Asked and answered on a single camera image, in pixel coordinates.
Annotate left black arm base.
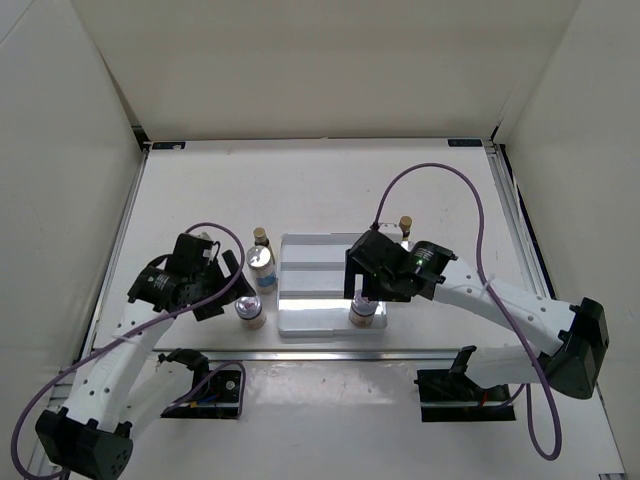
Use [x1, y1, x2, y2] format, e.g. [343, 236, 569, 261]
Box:
[158, 348, 247, 420]

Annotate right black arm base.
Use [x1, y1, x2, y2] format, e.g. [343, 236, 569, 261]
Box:
[414, 346, 521, 423]

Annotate right yellow small bottle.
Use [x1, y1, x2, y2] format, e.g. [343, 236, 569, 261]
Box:
[398, 216, 413, 240]

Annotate white-lid sauce jar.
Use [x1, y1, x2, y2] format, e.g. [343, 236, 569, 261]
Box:
[349, 291, 378, 328]
[234, 296, 266, 330]

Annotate left yellow small bottle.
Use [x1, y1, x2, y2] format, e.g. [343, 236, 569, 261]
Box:
[253, 227, 270, 248]

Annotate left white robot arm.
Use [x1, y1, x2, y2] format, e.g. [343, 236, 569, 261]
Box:
[35, 230, 255, 479]

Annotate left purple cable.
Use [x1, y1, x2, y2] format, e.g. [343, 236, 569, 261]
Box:
[10, 222, 249, 480]

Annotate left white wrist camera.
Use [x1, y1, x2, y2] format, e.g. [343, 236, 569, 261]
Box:
[190, 231, 212, 242]

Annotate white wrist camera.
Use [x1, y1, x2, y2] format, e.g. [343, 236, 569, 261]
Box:
[378, 222, 403, 237]
[190, 231, 212, 242]

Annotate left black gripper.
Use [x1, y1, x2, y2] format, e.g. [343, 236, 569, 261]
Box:
[191, 249, 255, 321]

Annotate white tiered plastic tray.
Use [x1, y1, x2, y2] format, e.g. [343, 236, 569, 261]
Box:
[276, 233, 387, 341]

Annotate left silver-lid shaker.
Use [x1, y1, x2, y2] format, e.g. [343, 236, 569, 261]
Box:
[246, 245, 277, 294]

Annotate yellow small bottle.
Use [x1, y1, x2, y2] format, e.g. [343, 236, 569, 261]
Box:
[253, 227, 270, 248]
[398, 216, 413, 240]

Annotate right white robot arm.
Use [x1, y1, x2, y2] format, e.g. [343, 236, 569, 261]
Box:
[343, 230, 609, 400]

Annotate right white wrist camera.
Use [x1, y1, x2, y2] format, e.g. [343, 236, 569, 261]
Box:
[378, 222, 403, 237]

